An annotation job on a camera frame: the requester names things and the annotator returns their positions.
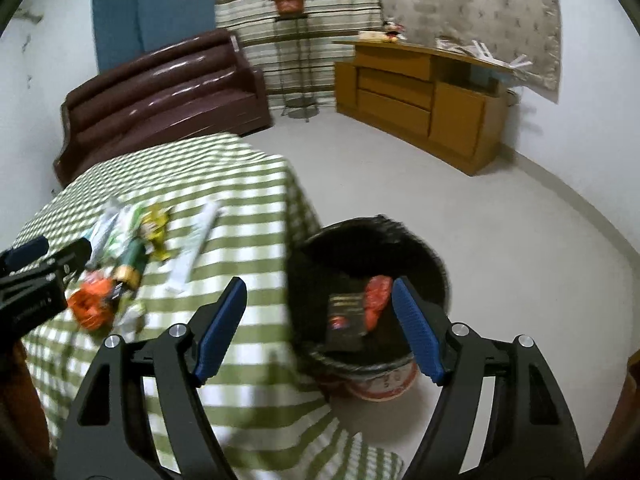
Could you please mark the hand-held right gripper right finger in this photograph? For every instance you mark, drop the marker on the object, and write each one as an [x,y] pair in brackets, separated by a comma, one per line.
[415,325]

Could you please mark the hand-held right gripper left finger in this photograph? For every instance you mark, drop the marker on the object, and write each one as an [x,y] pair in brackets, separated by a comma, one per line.
[222,330]

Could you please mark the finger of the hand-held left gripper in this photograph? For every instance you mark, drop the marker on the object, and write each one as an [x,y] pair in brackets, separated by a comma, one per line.
[27,252]
[70,255]

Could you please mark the long white tube packet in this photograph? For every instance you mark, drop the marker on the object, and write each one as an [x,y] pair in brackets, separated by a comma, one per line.
[192,250]

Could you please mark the yellow wrapper bundle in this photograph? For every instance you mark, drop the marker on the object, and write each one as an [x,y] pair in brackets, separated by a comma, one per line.
[155,230]

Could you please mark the trash bin with black bag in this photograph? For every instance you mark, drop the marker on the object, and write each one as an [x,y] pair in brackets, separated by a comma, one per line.
[350,245]

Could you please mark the white packet with blue print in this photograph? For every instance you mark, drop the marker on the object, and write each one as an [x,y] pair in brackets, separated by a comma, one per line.
[102,232]

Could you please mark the red wrapper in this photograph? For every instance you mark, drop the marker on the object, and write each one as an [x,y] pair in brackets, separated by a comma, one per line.
[377,300]

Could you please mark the orange wrapper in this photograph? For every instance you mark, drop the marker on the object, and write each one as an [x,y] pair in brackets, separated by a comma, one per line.
[92,300]

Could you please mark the white green packet bundle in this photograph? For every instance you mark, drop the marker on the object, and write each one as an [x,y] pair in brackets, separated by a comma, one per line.
[125,227]

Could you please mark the green bottle-shaped packet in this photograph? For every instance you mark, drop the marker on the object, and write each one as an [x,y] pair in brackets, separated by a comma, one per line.
[132,262]

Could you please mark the black packet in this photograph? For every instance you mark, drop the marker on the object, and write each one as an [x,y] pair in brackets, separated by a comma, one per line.
[345,322]

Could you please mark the small crumpled white wrapper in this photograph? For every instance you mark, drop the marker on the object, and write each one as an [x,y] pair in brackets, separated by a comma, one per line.
[131,317]

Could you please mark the green checked tablecloth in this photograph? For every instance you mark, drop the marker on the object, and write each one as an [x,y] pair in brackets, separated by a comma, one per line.
[240,185]

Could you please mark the brown leather sofa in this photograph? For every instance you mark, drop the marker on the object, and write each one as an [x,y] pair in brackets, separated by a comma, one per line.
[165,95]

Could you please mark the wooden cabinet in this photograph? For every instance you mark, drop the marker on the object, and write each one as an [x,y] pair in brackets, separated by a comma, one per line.
[455,115]

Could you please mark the metal plant stand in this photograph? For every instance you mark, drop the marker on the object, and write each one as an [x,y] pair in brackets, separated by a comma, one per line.
[300,107]

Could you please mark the blue curtain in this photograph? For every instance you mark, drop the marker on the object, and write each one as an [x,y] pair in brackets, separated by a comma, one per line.
[150,5]

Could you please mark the flat beige box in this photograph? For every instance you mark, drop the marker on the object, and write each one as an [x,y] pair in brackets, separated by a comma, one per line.
[371,35]

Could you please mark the plush toy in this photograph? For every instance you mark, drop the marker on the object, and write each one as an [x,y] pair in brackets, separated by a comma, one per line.
[391,30]

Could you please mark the striped curtain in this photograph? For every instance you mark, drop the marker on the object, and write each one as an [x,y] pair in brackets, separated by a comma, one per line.
[330,5]

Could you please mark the patterned wall cloth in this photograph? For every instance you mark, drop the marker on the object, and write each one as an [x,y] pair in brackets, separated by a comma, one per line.
[475,5]

